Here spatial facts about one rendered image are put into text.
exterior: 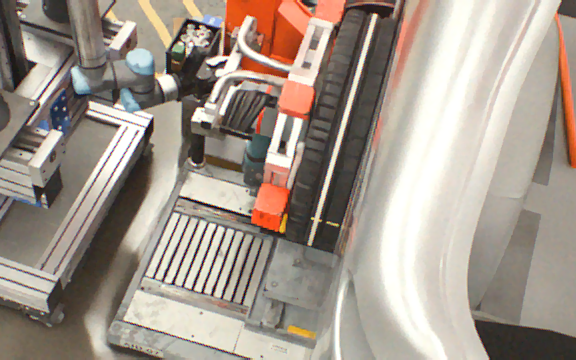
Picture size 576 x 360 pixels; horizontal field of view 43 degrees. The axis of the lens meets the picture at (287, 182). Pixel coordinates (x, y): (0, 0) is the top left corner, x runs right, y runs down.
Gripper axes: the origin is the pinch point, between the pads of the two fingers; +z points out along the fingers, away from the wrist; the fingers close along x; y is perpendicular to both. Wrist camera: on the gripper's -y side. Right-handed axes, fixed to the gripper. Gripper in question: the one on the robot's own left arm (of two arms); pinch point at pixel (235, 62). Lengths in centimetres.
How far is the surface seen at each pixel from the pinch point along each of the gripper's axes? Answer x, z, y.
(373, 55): 41, 13, -34
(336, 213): 64, -6, -8
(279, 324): 55, -7, 68
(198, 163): 25.8, -24.5, 6.0
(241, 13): -18.6, 12.1, -0.3
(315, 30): 22.5, 9.5, -27.9
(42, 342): 19, -76, 83
